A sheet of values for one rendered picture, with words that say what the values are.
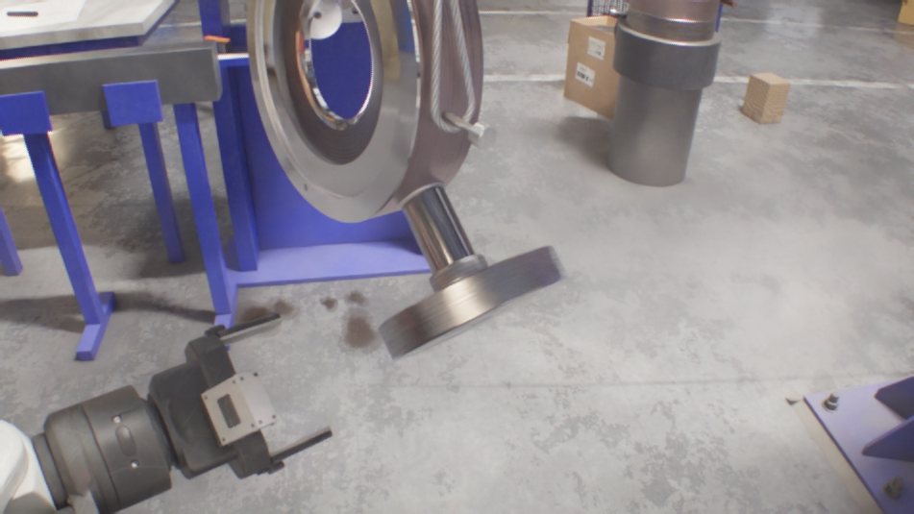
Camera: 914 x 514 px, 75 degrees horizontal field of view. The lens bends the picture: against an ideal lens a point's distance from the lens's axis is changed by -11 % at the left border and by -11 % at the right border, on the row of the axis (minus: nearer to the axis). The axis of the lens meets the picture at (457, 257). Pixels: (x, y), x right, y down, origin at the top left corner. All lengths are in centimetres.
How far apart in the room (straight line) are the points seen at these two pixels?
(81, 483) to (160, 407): 8
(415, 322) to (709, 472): 128
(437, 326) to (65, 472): 32
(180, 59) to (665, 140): 198
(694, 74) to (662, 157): 39
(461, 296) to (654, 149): 239
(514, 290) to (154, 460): 33
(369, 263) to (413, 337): 169
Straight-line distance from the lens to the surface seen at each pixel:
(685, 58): 277
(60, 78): 185
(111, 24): 215
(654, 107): 286
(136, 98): 180
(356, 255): 235
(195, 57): 174
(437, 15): 59
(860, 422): 206
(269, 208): 234
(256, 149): 225
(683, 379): 201
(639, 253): 251
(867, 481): 191
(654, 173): 298
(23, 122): 192
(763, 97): 400
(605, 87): 367
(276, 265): 234
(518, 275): 60
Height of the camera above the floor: 132
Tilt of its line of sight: 34 degrees down
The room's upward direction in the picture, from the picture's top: 2 degrees clockwise
